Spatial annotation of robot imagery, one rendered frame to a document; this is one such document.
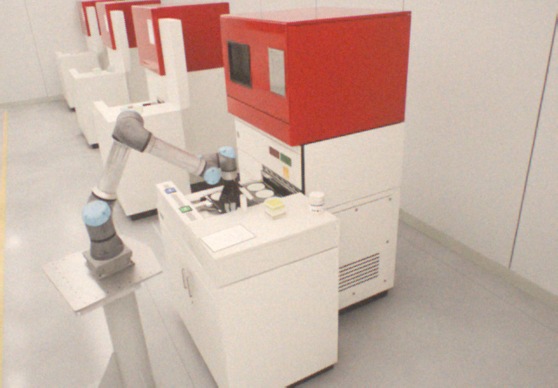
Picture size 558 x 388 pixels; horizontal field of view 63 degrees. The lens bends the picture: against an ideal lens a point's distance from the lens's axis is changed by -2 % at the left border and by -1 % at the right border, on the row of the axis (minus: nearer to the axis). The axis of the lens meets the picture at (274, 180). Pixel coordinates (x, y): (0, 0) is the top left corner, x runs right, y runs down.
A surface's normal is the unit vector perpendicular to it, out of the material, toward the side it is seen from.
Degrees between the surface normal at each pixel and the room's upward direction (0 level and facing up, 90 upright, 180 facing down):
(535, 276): 90
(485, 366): 0
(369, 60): 90
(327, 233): 90
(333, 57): 90
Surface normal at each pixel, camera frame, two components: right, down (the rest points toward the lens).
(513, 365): -0.04, -0.91
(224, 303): 0.48, 0.33
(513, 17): -0.88, 0.23
